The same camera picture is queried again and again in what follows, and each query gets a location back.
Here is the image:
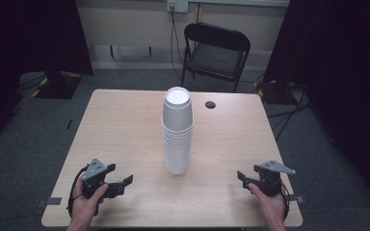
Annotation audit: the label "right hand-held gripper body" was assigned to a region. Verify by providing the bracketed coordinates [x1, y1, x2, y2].
[242, 159, 297, 197]

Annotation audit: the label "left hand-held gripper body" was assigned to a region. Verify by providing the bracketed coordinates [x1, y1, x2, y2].
[81, 158, 126, 198]

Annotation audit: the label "stack of white cups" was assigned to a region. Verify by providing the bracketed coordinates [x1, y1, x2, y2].
[161, 86, 195, 176]

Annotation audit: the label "person's right hand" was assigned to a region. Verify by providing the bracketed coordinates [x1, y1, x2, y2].
[248, 182, 288, 225]

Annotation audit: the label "person's left hand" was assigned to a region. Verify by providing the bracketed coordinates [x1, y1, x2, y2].
[70, 174, 109, 225]

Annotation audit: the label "grey tape strip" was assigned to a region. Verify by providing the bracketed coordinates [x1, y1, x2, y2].
[288, 193, 305, 204]
[37, 196, 63, 208]

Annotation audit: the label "black stand base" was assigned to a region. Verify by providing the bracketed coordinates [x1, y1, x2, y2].
[31, 70, 83, 100]

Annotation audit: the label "black folding chair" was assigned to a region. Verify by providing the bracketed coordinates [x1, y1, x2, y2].
[180, 21, 251, 94]

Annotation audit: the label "black curtain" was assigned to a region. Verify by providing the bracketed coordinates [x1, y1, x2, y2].
[263, 0, 370, 213]
[0, 0, 94, 152]

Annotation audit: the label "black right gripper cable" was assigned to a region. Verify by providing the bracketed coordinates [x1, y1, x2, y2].
[278, 182, 291, 221]

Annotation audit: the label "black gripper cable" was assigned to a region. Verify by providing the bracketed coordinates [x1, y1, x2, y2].
[278, 182, 291, 221]
[66, 165, 90, 219]

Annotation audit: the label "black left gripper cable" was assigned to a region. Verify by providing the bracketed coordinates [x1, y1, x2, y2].
[66, 165, 90, 219]

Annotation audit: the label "black floor cables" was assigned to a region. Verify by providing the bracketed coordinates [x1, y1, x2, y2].
[266, 81, 312, 142]

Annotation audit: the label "black wall socket cable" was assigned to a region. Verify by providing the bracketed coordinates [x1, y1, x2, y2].
[170, 11, 187, 82]

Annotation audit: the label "white wall socket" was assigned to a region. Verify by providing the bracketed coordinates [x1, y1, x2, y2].
[167, 0, 190, 14]

